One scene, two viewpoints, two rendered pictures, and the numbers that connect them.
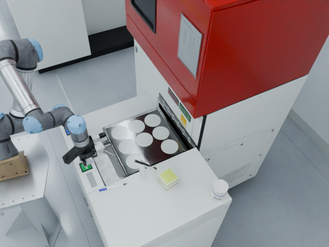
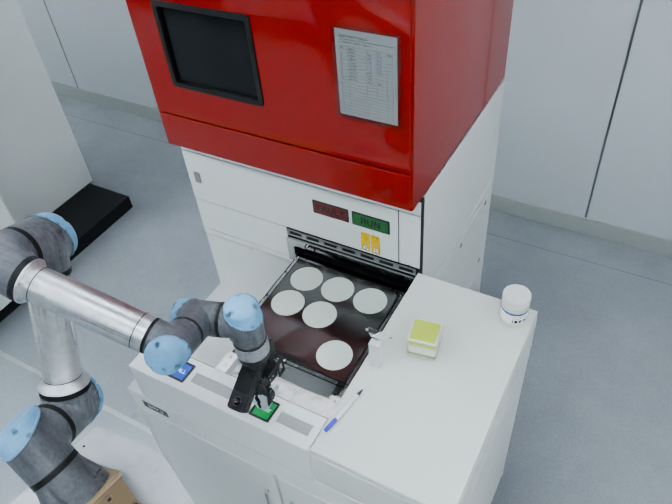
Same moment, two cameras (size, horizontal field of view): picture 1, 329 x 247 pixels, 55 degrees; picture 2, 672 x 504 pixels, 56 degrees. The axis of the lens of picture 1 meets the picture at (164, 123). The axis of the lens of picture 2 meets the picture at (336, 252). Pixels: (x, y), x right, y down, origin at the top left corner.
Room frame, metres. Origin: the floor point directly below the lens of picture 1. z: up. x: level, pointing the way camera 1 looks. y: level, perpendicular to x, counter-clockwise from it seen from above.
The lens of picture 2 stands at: (-0.03, 0.59, 2.28)
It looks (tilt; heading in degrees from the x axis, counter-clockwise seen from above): 44 degrees down; 333
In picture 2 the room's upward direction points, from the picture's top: 6 degrees counter-clockwise
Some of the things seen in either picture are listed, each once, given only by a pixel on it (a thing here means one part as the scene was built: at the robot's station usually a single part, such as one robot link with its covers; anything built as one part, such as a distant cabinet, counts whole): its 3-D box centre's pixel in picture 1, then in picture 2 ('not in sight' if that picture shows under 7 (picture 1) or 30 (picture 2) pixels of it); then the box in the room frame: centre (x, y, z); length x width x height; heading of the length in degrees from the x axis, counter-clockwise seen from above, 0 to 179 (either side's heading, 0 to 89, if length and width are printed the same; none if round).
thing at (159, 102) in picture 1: (174, 125); (349, 266); (1.19, -0.06, 0.89); 0.44 x 0.02 x 0.10; 30
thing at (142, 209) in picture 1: (159, 203); (432, 391); (0.69, 0.00, 0.89); 0.62 x 0.35 x 0.14; 120
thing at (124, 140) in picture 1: (144, 139); (319, 314); (1.07, 0.11, 0.90); 0.34 x 0.34 x 0.01; 30
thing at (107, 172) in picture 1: (103, 162); (276, 394); (0.92, 0.33, 0.87); 0.36 x 0.08 x 0.03; 30
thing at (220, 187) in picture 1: (219, 190); (515, 306); (0.72, -0.28, 1.01); 0.07 x 0.07 x 0.10
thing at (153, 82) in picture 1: (163, 91); (298, 218); (1.35, 0.02, 1.02); 0.82 x 0.03 x 0.40; 30
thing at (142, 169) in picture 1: (145, 168); (378, 342); (0.80, 0.08, 1.03); 0.06 x 0.04 x 0.13; 120
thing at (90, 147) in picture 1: (84, 148); (259, 364); (0.84, 0.37, 1.12); 0.09 x 0.08 x 0.12; 120
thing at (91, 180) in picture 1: (80, 155); (227, 406); (0.94, 0.46, 0.89); 0.55 x 0.09 x 0.14; 30
